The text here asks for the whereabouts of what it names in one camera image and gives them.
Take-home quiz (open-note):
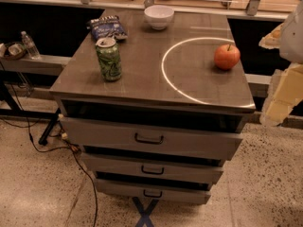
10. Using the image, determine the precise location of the bottom grey drawer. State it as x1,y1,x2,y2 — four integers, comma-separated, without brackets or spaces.
95,179,211,204

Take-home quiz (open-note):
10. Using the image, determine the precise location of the top grey drawer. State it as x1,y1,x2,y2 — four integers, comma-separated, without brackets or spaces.
61,117,242,160

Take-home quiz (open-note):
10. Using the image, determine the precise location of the dark bowl with items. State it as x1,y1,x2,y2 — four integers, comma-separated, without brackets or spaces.
0,42,27,61

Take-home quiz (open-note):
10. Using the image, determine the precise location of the black floor cable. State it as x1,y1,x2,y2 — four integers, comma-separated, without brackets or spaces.
0,60,99,227

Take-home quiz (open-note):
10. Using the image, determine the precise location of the clear plastic water bottle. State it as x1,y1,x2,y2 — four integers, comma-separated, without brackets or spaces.
21,31,41,60

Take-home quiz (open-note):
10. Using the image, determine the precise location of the middle grey drawer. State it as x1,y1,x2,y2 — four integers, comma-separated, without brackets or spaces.
81,153,223,184

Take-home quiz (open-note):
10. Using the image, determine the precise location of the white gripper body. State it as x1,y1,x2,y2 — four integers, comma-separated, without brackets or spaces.
279,0,303,63

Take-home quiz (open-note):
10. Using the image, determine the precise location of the red apple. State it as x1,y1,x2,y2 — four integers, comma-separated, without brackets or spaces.
214,44,241,70

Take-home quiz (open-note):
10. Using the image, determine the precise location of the grey side shelf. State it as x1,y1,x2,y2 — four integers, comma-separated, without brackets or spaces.
0,55,71,76

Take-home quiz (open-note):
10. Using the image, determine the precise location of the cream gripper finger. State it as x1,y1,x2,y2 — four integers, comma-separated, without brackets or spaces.
259,63,303,127
258,23,283,49

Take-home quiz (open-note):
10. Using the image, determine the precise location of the green soda can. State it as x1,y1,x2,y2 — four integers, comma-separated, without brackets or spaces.
96,37,122,81

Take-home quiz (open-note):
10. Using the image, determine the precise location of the blue chip bag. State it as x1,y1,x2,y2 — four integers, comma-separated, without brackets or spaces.
87,15,128,41

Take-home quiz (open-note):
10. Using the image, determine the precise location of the grey drawer cabinet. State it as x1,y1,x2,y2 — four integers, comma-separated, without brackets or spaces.
50,10,255,193

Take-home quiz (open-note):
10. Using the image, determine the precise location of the grey drawer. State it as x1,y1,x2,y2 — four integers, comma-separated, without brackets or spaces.
61,117,242,160
81,153,223,184
95,179,211,204

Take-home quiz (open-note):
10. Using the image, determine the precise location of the white ceramic bowl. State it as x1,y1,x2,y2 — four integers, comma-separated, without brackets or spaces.
144,5,174,30

